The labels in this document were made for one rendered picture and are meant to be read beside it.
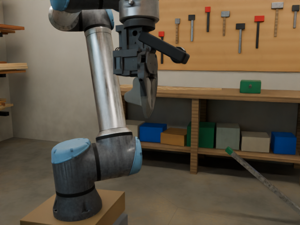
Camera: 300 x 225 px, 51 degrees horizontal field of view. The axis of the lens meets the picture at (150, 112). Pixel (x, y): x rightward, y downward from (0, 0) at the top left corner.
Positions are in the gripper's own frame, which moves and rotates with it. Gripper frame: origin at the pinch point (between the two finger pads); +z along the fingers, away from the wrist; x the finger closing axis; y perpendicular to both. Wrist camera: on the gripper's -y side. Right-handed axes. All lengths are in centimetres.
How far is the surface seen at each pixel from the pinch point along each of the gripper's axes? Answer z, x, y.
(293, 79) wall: -23, -305, -55
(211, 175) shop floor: 76, -256, 26
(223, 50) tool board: -58, -297, 17
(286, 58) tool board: -45, -300, -49
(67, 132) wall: 39, -309, 236
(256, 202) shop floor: 85, -208, -18
